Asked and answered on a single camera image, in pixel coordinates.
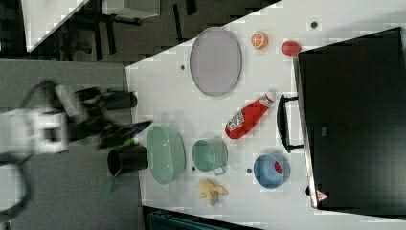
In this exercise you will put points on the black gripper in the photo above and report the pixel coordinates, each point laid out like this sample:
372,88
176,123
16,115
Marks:
86,115

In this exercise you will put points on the red ketchup bottle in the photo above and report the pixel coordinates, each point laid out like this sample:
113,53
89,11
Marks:
246,118

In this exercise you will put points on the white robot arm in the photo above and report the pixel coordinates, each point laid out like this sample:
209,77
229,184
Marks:
49,119

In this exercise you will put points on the black cylinder holder upper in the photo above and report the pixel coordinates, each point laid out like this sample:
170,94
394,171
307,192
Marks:
123,99

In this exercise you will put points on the green lime toy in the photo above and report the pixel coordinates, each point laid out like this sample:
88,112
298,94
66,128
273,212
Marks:
130,142

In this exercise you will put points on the black utensil holder cup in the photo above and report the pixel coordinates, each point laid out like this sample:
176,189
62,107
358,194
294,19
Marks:
127,160

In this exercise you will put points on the green colander basket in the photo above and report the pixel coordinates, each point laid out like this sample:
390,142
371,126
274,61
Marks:
165,154

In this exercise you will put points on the green mug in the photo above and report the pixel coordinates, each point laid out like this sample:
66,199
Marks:
210,155

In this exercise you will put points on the grey round plate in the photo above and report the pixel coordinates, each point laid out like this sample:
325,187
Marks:
215,62

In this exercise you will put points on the yellow banana toy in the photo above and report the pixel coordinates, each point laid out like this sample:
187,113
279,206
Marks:
210,191

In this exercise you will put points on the blue cup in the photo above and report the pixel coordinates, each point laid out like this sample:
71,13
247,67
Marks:
265,173

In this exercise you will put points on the orange slice toy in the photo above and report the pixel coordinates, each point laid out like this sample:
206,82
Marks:
259,40

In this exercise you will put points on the red strawberry toy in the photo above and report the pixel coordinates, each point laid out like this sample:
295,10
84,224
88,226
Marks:
278,167

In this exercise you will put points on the red apple toy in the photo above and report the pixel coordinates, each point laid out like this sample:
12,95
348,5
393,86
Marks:
291,48

